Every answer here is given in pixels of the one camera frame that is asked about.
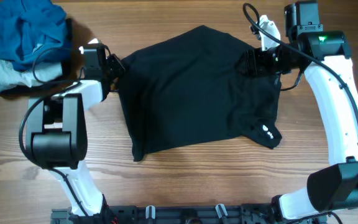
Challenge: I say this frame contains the left black camera cable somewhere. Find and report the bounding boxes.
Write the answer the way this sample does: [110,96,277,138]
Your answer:
[17,45,90,218]

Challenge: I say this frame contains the black camera cable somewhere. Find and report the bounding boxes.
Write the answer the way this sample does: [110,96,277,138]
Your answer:
[242,2,358,224]
[17,45,90,218]

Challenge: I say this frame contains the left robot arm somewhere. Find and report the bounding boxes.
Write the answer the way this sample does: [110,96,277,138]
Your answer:
[19,39,126,223]

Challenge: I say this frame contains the black shorts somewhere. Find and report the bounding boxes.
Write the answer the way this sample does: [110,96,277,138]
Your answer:
[118,26,282,162]

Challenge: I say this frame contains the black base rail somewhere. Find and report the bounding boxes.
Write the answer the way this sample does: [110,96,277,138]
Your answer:
[50,203,326,224]

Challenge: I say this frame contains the blue crumpled garment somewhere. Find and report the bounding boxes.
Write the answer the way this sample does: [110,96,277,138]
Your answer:
[0,0,71,71]

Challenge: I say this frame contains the dark folded garment under pile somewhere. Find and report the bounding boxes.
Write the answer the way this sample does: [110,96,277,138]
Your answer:
[0,17,73,96]

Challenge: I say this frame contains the light blue white garment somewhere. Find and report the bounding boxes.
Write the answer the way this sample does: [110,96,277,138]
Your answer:
[0,59,63,93]

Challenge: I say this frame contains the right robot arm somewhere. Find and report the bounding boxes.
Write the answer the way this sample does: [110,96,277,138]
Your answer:
[239,1,358,223]

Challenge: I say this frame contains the right black camera cable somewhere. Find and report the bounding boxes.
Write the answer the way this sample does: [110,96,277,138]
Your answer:
[242,2,358,224]

